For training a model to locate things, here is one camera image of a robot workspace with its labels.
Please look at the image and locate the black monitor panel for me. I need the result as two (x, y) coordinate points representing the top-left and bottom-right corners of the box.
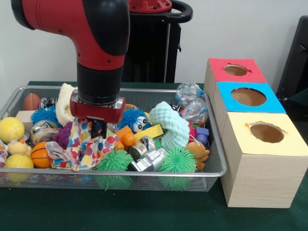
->
(277, 16), (308, 99)

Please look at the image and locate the colourful polka dot cloth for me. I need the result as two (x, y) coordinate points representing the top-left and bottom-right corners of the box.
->
(46, 118), (120, 172)

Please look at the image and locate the mint green foam cloth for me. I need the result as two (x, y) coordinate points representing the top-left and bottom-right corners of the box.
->
(149, 102), (191, 150)

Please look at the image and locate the green spiky ball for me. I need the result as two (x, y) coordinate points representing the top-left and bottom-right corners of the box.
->
(95, 150), (134, 190)
(159, 147), (198, 191)

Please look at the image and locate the wooden box with three holes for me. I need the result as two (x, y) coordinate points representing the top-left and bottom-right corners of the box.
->
(204, 58), (308, 208)

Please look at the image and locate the cream knitted cloth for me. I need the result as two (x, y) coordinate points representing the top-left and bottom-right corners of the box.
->
(56, 83), (77, 127)

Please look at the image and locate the purple furry monster toy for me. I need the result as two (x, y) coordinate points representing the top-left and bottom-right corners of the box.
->
(52, 121), (73, 149)

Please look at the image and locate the wire mesh bin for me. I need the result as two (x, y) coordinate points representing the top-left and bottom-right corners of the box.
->
(0, 86), (228, 192)

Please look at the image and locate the yellow ball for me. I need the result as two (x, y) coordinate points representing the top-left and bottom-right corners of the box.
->
(4, 154), (34, 182)

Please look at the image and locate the blue spiky ball with eyes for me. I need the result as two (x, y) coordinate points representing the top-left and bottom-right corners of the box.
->
(117, 107), (152, 133)

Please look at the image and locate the orange toy basketball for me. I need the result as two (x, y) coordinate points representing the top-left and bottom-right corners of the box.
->
(31, 141), (51, 168)

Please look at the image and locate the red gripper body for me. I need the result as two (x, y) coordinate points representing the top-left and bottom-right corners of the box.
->
(70, 103), (127, 124)

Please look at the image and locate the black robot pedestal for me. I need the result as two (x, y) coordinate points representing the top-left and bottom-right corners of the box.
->
(123, 0), (193, 83)

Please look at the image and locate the dark green table cloth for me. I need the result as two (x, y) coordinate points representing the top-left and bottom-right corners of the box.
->
(0, 81), (308, 231)

